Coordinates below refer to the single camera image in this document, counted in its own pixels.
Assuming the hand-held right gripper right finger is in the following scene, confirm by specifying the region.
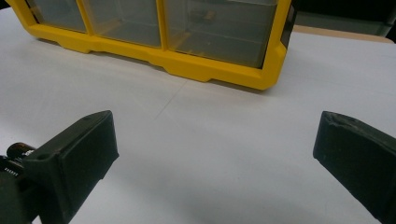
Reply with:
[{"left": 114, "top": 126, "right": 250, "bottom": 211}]
[{"left": 312, "top": 110, "right": 396, "bottom": 224}]

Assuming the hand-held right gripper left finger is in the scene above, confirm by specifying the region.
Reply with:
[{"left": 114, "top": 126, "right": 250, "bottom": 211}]
[{"left": 21, "top": 110, "right": 120, "bottom": 224}]

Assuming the yellow and black organizer cabinet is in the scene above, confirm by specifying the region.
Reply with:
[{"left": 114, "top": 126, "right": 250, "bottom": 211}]
[{"left": 4, "top": 0, "right": 297, "bottom": 91}]

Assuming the wooden table board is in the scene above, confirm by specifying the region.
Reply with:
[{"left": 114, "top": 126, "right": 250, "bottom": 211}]
[{"left": 292, "top": 24, "right": 396, "bottom": 45}]

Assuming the set of clear drawers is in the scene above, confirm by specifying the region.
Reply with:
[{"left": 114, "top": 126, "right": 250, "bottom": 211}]
[{"left": 26, "top": 0, "right": 163, "bottom": 49}]

